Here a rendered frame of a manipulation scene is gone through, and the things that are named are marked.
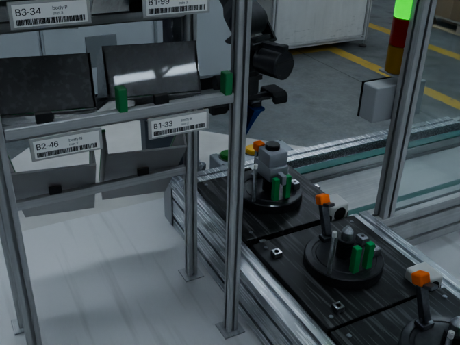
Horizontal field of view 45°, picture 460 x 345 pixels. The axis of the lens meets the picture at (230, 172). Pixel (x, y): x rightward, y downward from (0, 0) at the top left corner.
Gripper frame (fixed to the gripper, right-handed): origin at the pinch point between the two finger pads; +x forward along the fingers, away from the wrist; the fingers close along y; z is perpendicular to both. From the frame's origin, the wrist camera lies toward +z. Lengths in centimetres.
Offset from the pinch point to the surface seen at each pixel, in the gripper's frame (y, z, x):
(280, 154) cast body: -0.4, -14.7, 1.4
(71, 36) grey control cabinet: -27, 283, 55
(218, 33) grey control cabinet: -138, 282, 64
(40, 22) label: 46, -34, -34
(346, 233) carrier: 0.9, -38.2, 5.5
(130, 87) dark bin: 34.2, -27.9, -22.3
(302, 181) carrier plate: -10.4, -9.7, 12.6
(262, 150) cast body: 2.2, -11.8, 1.3
